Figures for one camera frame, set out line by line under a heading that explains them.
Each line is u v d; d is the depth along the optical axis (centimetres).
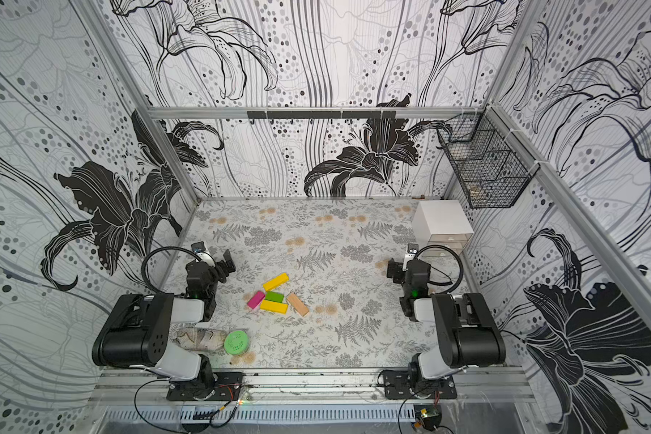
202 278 70
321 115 91
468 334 44
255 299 89
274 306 88
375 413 76
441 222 93
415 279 71
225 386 73
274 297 91
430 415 70
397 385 72
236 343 77
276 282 93
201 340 78
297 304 88
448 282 75
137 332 46
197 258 77
